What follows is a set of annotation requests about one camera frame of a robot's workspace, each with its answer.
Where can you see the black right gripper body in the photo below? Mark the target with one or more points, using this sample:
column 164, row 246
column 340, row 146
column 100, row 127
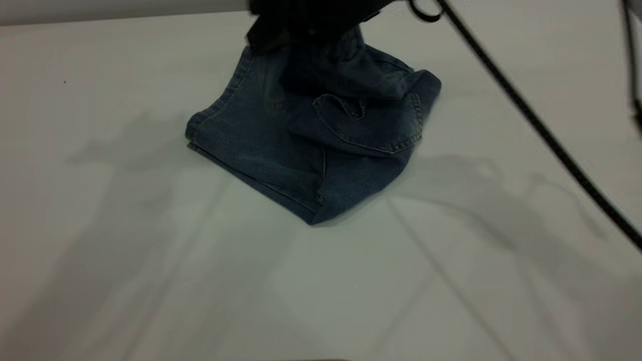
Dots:
column 311, row 15

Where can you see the blue denim jeans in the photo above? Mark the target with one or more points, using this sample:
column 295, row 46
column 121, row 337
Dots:
column 311, row 140

